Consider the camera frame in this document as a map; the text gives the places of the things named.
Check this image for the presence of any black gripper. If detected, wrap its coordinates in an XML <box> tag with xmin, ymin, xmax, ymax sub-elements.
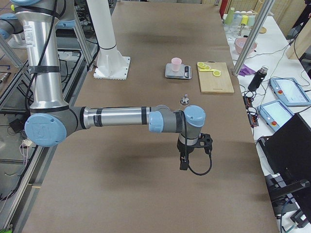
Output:
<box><xmin>177</xmin><ymin>133</ymin><xmax>213</xmax><ymax>170</ymax></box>

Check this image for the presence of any glass sauce dispenser bottle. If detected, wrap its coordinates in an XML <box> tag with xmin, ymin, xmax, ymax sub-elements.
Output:
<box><xmin>179</xmin><ymin>94</ymin><xmax>190</xmax><ymax>106</ymax></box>

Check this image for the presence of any pink plastic cup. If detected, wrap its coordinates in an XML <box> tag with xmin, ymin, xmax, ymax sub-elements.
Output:
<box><xmin>171</xmin><ymin>57</ymin><xmax>182</xmax><ymax>72</ymax></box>

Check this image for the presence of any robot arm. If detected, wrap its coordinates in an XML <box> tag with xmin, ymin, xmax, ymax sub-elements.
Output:
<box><xmin>0</xmin><ymin>13</ymin><xmax>23</xmax><ymax>39</ymax></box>
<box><xmin>14</xmin><ymin>0</ymin><xmax>212</xmax><ymax>170</ymax></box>

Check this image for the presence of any silver kitchen scale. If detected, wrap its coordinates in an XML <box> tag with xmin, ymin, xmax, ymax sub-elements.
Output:
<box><xmin>165</xmin><ymin>63</ymin><xmax>192</xmax><ymax>80</ymax></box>

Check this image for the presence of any green cup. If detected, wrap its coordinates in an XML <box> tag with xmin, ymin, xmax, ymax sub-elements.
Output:
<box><xmin>224</xmin><ymin>7</ymin><xmax>235</xmax><ymax>25</ymax></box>

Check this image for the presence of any yellow cup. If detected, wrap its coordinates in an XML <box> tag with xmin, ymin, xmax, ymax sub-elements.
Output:
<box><xmin>241</xmin><ymin>15</ymin><xmax>248</xmax><ymax>26</ymax></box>

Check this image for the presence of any black power strip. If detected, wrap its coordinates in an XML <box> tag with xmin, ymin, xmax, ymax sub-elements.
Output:
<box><xmin>243</xmin><ymin>95</ymin><xmax>259</xmax><ymax>128</ymax></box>

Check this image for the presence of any wooden cutting board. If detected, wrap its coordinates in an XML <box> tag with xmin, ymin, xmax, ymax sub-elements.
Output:
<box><xmin>197</xmin><ymin>62</ymin><xmax>234</xmax><ymax>94</ymax></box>

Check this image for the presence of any lemon slice by knife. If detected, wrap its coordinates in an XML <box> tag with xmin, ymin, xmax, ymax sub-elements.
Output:
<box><xmin>213</xmin><ymin>70</ymin><xmax>221</xmax><ymax>77</ymax></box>

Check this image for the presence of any yellow plastic knife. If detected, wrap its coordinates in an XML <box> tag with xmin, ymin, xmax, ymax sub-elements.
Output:
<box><xmin>199</xmin><ymin>69</ymin><xmax>221</xmax><ymax>72</ymax></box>

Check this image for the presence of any near teach pendant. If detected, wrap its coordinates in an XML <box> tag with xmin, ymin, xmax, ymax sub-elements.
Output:
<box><xmin>257</xmin><ymin>100</ymin><xmax>294</xmax><ymax>132</ymax></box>

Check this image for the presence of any teach pendant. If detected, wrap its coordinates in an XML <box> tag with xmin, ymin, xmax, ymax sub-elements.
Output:
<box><xmin>257</xmin><ymin>100</ymin><xmax>294</xmax><ymax>132</ymax></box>
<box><xmin>270</xmin><ymin>78</ymin><xmax>311</xmax><ymax>107</ymax></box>

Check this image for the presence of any purple cloth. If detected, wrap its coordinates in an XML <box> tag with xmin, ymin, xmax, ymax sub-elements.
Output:
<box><xmin>239</xmin><ymin>64</ymin><xmax>256</xmax><ymax>77</ymax></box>

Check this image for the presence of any black water bottle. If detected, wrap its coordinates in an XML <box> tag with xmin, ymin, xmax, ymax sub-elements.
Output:
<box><xmin>248</xmin><ymin>66</ymin><xmax>269</xmax><ymax>92</ymax></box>

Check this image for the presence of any black computer monitor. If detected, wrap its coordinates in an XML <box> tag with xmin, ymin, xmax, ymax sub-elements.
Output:
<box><xmin>259</xmin><ymin>114</ymin><xmax>311</xmax><ymax>215</ymax></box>

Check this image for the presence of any far teach pendant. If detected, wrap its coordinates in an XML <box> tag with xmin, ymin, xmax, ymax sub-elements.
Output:
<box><xmin>270</xmin><ymin>78</ymin><xmax>311</xmax><ymax>107</ymax></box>

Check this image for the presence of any pink bowl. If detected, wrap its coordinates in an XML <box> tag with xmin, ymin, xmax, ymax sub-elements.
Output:
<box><xmin>234</xmin><ymin>37</ymin><xmax>257</xmax><ymax>54</ymax></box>

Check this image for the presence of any lemon slice near handle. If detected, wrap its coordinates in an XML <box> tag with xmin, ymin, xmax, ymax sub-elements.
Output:
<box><xmin>197</xmin><ymin>62</ymin><xmax>206</xmax><ymax>68</ymax></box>

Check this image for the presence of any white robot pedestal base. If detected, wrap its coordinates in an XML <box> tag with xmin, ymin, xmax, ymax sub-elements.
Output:
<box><xmin>87</xmin><ymin>0</ymin><xmax>131</xmax><ymax>80</ymax></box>

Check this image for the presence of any aluminium frame post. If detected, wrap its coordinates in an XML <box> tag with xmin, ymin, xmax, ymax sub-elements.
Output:
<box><xmin>232</xmin><ymin>0</ymin><xmax>275</xmax><ymax>76</ymax></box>

